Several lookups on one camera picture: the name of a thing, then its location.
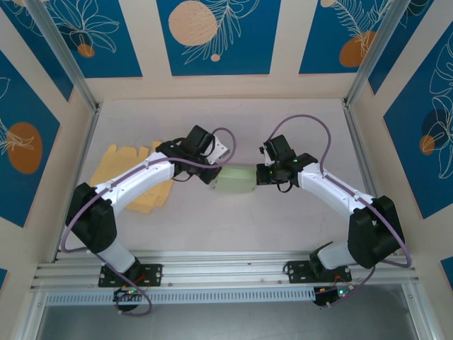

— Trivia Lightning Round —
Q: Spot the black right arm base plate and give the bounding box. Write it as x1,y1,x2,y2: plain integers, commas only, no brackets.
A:
285,260,352,284

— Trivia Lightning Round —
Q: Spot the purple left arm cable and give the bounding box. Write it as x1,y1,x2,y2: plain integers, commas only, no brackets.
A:
60,127,238,316

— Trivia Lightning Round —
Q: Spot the small electronics board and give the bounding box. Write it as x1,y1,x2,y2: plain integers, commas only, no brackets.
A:
314,285,355,306
113,287,144,302

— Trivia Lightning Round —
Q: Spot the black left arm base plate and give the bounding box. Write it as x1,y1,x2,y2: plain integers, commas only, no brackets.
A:
98,262,164,288

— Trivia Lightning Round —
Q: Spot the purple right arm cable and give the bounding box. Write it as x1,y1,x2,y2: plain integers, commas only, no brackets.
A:
270,113,413,308

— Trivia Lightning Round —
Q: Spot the aluminium frame post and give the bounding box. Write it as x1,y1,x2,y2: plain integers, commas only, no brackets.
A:
25,0,102,114
345,0,408,109

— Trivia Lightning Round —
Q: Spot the grey slotted cable duct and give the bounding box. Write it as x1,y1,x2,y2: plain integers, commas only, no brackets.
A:
45,286,316,306

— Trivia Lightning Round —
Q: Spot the aluminium side rail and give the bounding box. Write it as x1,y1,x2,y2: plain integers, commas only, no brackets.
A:
341,98,399,256
52,106,102,263

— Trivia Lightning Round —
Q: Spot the aluminium mounting rail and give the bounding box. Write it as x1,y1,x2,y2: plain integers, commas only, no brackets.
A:
30,249,420,293

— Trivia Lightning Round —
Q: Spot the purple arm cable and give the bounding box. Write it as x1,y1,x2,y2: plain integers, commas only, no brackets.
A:
60,127,238,316
270,113,413,308

